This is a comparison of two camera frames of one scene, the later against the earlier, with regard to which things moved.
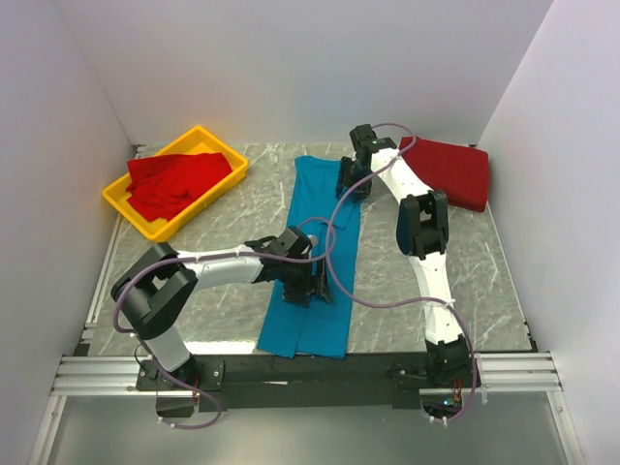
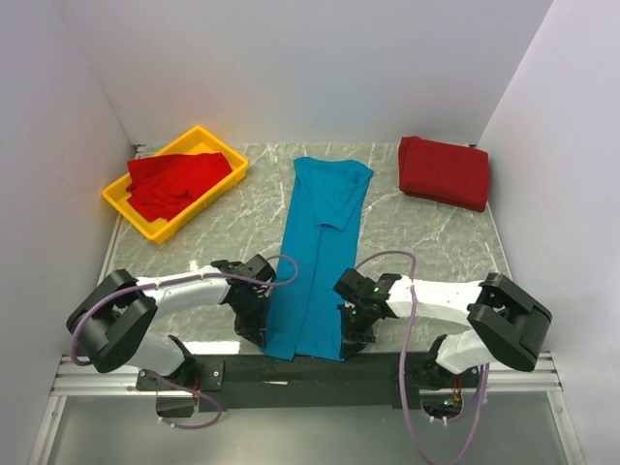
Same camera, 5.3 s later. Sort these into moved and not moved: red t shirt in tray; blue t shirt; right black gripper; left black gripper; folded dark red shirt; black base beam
Moved: right black gripper; left black gripper
Not moved: folded dark red shirt; red t shirt in tray; black base beam; blue t shirt
